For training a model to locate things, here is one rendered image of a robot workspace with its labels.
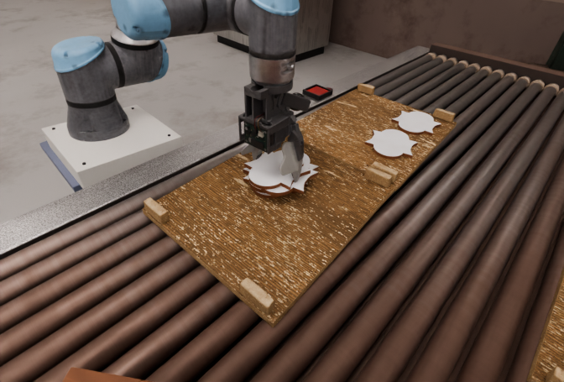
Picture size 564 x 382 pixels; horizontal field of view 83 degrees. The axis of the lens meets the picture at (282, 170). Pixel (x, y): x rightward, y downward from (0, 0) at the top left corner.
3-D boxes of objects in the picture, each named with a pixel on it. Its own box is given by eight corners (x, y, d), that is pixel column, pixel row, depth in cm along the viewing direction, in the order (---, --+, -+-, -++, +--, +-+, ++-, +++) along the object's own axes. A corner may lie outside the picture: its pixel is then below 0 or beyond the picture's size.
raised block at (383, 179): (362, 177, 74) (365, 168, 72) (367, 174, 75) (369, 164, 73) (387, 189, 71) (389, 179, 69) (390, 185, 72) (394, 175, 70)
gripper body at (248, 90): (238, 143, 60) (234, 81, 53) (267, 125, 66) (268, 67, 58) (269, 158, 57) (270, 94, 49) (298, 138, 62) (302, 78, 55)
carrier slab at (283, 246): (143, 213, 65) (141, 208, 64) (277, 136, 90) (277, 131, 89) (273, 328, 47) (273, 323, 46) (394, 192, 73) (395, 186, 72)
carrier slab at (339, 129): (279, 135, 90) (279, 130, 89) (355, 92, 115) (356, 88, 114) (395, 191, 73) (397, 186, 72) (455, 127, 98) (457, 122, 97)
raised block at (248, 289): (239, 294, 50) (238, 283, 48) (248, 285, 51) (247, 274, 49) (267, 318, 47) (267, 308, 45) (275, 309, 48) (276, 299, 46)
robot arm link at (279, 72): (268, 42, 56) (308, 53, 52) (268, 68, 59) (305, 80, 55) (238, 52, 51) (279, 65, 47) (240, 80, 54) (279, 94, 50)
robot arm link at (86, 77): (57, 91, 83) (38, 37, 76) (110, 81, 92) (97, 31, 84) (74, 107, 77) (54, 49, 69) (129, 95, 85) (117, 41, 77)
